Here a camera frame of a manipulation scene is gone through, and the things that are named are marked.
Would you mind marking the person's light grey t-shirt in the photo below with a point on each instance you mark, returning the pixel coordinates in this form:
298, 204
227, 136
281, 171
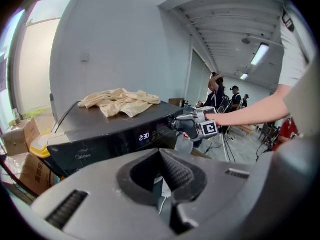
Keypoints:
292, 59

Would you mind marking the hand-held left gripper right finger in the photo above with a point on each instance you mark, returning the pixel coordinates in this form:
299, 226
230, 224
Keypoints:
220, 196

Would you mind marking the fluorescent ceiling lamp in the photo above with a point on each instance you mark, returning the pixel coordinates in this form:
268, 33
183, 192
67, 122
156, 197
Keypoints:
260, 54
244, 76

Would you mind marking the grey roller blind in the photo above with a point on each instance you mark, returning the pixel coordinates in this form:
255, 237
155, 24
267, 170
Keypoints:
197, 84

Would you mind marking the person's right forearm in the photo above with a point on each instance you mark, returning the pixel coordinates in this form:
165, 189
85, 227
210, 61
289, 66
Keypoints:
250, 114

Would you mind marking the printed brown cardboard box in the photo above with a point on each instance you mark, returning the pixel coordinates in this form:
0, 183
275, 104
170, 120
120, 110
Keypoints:
32, 174

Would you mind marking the white wall outlet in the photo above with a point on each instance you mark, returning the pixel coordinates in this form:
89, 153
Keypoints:
85, 57

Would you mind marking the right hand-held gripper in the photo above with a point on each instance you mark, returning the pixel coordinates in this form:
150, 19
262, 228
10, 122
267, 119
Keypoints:
209, 129

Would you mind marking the yellow plastic bin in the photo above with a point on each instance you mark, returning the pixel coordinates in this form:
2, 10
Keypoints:
41, 146

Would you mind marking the clear plastic bottle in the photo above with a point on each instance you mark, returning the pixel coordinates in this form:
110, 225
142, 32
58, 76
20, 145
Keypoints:
15, 117

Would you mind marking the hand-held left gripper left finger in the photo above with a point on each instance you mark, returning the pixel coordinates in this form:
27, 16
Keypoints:
100, 196

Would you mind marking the grey pendant lamp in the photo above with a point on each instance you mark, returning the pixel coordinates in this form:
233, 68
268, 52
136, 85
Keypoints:
246, 40

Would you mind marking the white metal stand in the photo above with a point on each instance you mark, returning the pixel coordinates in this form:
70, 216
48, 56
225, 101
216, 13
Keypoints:
225, 146

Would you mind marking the large frosted glass window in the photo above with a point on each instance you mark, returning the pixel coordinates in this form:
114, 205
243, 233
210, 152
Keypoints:
37, 59

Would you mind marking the cream crumpled garment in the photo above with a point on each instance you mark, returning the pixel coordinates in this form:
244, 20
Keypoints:
120, 101

